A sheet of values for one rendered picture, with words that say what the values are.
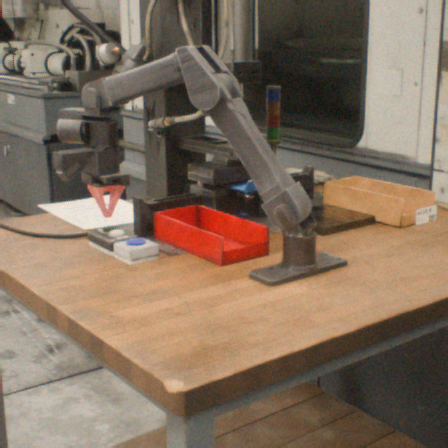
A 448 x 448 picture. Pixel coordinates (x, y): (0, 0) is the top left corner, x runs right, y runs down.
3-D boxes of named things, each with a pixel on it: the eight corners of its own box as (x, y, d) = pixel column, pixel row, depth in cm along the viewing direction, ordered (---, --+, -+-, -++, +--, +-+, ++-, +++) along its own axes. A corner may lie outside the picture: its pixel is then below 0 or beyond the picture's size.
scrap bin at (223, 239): (222, 266, 138) (221, 237, 136) (154, 238, 157) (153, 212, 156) (269, 255, 145) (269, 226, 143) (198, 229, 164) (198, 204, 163)
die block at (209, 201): (215, 227, 166) (214, 196, 164) (190, 219, 174) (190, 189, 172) (279, 214, 177) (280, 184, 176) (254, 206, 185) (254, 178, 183)
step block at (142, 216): (140, 237, 158) (138, 198, 156) (133, 234, 160) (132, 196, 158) (165, 232, 162) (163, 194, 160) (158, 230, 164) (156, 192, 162)
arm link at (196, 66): (73, 85, 142) (204, 38, 127) (99, 82, 149) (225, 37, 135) (92, 145, 143) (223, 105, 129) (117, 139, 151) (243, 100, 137)
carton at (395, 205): (400, 232, 164) (402, 199, 162) (322, 211, 183) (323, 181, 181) (435, 223, 171) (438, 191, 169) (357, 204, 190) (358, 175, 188)
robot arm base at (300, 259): (246, 236, 130) (271, 244, 125) (324, 218, 142) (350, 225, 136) (246, 277, 132) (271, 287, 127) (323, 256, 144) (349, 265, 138)
